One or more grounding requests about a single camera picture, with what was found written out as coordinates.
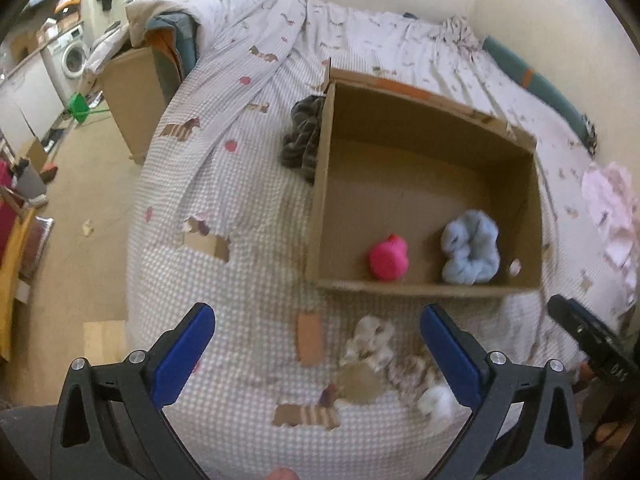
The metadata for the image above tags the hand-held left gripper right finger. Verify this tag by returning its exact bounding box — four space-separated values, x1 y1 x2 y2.
419 303 586 480

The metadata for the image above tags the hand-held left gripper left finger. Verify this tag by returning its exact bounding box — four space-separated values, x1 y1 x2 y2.
50 302 216 480

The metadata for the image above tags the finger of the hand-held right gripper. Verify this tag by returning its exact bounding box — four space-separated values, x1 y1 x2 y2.
547 294 617 357

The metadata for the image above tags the cardboard box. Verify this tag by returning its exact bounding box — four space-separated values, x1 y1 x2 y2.
305 57 545 298

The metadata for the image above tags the beige patterned soft cloth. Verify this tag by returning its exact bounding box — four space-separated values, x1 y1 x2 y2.
390 355 441 401

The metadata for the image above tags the person's right hand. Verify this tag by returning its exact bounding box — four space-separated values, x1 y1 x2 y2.
577 361 626 443

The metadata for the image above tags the light blue fluffy cloth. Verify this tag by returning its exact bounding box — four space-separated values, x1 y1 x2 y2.
440 209 501 286

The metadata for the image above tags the pink patterned cloth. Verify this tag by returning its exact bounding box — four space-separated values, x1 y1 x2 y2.
581 162 640 306

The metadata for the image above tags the yellow wooden chair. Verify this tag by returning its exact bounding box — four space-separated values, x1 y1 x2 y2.
0 187 38 361

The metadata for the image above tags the grey bin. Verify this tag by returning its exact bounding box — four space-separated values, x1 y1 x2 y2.
15 160 48 201

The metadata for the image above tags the teal pillow with orange stripe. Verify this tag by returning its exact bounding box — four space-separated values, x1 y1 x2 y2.
482 35 598 153

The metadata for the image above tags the dark grey knitted cloth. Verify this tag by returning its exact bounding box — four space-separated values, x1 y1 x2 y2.
280 95 328 186

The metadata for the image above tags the wooden bed board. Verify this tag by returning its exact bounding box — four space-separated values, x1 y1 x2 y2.
100 45 171 166

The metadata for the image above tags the white cabinet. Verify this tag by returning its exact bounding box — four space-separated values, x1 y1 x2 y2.
0 60 66 146

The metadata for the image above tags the white washing machine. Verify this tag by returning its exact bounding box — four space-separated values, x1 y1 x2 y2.
42 25 93 101

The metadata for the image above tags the teal and orange bedding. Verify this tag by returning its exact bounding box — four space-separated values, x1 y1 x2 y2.
145 10 198 86

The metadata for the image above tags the white printed duvet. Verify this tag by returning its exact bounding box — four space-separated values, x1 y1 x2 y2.
87 0 506 171

